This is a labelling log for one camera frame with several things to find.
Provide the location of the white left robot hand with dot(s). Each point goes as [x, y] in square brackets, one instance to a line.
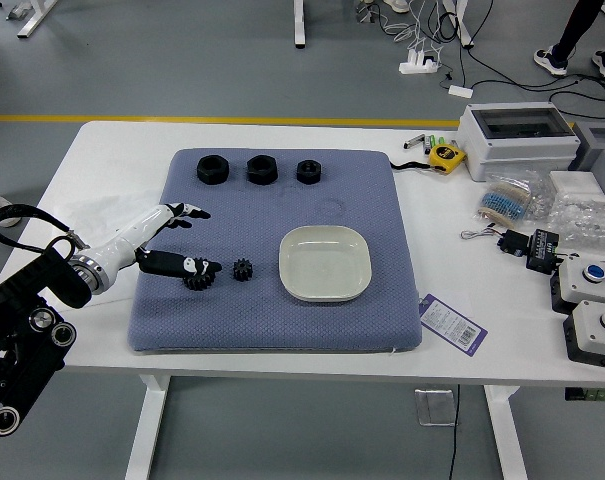
[132, 235]

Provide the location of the big black gear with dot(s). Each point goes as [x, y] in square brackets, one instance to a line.
[197, 284]

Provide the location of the small black gear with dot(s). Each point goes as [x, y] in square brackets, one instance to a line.
[243, 270]

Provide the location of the white square dish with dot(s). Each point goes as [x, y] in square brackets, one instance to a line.
[324, 262]

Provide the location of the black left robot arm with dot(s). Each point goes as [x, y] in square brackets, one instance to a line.
[12, 320]

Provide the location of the large black hex nut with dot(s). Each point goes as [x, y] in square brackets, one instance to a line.
[262, 170]
[212, 171]

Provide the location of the small black hex nut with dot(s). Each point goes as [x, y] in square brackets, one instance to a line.
[309, 172]

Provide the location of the blue and yellow button box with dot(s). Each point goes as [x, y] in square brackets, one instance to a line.
[582, 287]

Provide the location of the red button box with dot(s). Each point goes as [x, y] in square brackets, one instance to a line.
[592, 335]

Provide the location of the blue-grey cushion mat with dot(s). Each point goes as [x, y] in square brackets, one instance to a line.
[262, 320]

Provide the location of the white background table foot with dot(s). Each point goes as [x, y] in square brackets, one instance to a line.
[34, 20]

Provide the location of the white background table leg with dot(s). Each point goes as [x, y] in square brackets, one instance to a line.
[300, 25]
[462, 25]

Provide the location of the silver pen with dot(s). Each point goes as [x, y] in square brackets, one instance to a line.
[414, 142]

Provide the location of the green marker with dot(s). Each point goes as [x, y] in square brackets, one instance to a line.
[430, 142]

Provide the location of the yellow tape measure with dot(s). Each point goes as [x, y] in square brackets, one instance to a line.
[447, 157]

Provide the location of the purple barcode tag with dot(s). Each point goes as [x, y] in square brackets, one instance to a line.
[449, 322]

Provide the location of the white power strip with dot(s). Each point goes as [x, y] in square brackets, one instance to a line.
[417, 65]

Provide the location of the metal floor plate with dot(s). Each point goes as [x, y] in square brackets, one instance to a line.
[434, 407]

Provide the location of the white power adapter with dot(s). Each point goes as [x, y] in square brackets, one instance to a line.
[460, 91]

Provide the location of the bag of blue resistors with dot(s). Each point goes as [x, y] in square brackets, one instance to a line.
[504, 202]

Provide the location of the black electronic module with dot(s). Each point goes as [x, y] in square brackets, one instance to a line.
[542, 250]

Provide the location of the white foam block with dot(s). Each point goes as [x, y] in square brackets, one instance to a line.
[577, 182]

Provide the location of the clear bubble wrap bag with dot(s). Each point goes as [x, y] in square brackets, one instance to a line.
[587, 220]

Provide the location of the desk height controller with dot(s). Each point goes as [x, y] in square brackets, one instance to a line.
[592, 394]

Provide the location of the person in background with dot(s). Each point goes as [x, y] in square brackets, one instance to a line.
[574, 25]

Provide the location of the grey electrical enclosure box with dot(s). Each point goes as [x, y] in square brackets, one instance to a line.
[522, 145]

